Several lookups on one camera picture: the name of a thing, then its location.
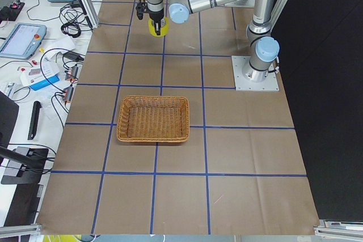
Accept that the black coiled cable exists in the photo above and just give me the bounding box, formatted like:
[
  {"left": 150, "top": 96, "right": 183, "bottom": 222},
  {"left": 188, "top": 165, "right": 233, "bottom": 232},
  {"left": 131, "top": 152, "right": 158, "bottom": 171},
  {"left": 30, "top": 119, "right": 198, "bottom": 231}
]
[{"left": 60, "top": 6, "right": 86, "bottom": 39}]

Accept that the blue box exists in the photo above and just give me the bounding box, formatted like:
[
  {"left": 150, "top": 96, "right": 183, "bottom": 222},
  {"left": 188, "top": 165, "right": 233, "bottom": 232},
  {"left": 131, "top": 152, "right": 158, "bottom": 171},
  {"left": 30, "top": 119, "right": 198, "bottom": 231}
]
[{"left": 20, "top": 62, "right": 60, "bottom": 91}]

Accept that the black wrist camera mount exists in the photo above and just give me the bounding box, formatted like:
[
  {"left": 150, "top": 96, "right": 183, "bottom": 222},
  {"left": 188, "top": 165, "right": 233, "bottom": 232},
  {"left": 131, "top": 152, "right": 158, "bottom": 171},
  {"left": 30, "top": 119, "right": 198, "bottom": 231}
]
[{"left": 136, "top": 1, "right": 148, "bottom": 20}]

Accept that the black stand base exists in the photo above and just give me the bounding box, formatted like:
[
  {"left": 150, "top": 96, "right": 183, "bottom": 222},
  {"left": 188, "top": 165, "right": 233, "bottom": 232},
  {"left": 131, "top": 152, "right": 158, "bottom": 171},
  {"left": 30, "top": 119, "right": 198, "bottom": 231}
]
[{"left": 1, "top": 146, "right": 49, "bottom": 185}]

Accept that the yellow tape roll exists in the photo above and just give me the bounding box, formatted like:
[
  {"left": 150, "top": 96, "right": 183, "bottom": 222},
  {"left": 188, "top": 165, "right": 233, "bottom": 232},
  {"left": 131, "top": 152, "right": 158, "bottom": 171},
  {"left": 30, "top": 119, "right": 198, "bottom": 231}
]
[{"left": 148, "top": 17, "right": 169, "bottom": 37}]

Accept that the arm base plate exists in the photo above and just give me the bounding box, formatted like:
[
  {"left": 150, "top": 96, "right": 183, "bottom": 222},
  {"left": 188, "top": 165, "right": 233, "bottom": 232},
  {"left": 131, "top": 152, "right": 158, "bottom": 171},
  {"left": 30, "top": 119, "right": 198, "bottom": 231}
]
[{"left": 231, "top": 56, "right": 279, "bottom": 92}]

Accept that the black flat bar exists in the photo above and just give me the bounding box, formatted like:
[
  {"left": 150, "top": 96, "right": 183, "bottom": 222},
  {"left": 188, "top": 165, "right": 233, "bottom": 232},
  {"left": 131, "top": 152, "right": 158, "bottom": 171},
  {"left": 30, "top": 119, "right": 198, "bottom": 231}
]
[{"left": 28, "top": 101, "right": 42, "bottom": 140}]

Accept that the brown wicker basket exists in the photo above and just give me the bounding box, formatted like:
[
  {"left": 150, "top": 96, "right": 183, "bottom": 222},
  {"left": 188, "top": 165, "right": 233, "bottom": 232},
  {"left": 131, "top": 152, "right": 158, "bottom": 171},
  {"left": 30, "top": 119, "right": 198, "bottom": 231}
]
[{"left": 117, "top": 95, "right": 190, "bottom": 143}]

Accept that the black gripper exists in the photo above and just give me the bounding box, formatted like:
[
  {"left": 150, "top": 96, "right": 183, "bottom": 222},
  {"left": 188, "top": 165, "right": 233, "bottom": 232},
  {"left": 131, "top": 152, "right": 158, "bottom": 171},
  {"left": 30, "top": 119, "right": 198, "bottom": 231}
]
[{"left": 149, "top": 9, "right": 164, "bottom": 35}]

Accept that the lower teach pendant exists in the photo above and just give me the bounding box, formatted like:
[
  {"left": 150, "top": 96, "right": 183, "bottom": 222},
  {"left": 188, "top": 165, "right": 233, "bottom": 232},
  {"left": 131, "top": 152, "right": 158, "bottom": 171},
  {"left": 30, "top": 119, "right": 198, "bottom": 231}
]
[{"left": 1, "top": 23, "right": 47, "bottom": 60}]

